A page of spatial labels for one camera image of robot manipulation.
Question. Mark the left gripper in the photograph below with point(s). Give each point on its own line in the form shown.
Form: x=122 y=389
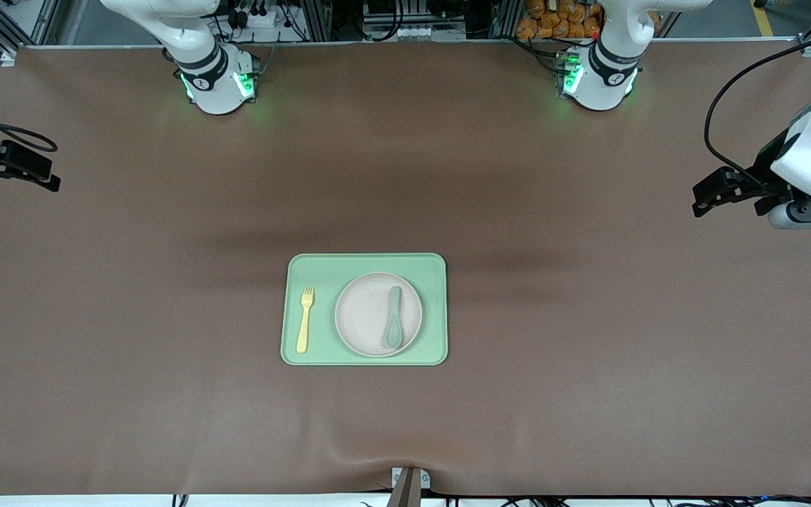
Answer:
x=766 y=169

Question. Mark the yellow plastic fork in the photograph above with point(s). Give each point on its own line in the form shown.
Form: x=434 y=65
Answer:
x=304 y=320

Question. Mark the grey-green plastic spoon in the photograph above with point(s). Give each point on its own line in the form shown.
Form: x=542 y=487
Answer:
x=393 y=320

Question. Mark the beige round plate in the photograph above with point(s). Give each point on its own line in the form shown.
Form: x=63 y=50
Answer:
x=363 y=317

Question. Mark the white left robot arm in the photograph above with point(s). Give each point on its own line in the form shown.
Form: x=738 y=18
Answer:
x=610 y=70

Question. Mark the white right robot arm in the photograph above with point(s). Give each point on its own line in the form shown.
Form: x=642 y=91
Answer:
x=201 y=63

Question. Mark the pile of orange packets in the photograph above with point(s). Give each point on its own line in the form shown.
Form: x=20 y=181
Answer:
x=553 y=21

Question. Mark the brown table cloth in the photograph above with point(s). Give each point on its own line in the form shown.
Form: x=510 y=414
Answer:
x=166 y=394

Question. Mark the white power strip with plugs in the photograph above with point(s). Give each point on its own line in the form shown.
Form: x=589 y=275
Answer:
x=258 y=17

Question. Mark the light green rectangular tray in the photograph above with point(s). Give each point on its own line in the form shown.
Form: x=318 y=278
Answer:
x=434 y=310

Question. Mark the metal table edge clamp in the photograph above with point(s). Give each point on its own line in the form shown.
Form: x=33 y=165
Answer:
x=410 y=486

